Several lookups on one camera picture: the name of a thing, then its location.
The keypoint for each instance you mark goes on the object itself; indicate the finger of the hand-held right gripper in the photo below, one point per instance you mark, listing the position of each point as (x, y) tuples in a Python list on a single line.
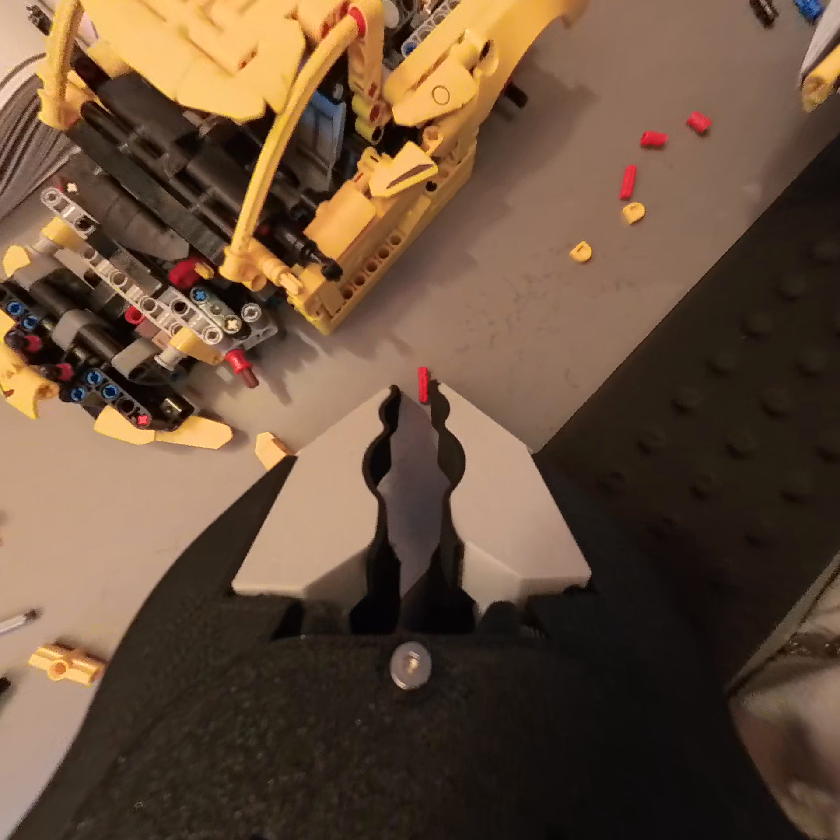
[(823, 39)]

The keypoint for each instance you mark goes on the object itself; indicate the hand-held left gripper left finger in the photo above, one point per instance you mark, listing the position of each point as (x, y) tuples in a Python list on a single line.
[(308, 525)]

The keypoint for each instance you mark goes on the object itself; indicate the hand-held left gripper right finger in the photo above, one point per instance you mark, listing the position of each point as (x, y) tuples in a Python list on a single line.
[(525, 525)]

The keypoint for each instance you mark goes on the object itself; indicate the red pin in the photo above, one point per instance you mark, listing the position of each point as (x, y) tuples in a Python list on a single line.
[(423, 384), (653, 138), (699, 123), (628, 182)]

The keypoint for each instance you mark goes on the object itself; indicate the small yellow quarter-round piece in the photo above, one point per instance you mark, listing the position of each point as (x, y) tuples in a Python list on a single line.
[(581, 252)]

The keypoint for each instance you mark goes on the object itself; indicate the yellow toy brick car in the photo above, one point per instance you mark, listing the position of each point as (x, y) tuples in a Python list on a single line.
[(229, 65)]

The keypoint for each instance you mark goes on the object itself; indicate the grey desk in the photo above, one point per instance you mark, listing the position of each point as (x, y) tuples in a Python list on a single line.
[(525, 315)]

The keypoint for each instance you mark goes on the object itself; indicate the short yellow brick beam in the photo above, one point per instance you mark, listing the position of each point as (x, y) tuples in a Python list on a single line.
[(65, 664)]

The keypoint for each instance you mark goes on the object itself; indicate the light grey axle rod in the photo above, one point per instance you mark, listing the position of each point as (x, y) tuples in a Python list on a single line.
[(16, 622)]

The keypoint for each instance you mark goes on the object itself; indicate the open instruction booklet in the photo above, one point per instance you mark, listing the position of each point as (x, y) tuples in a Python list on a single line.
[(26, 144)]

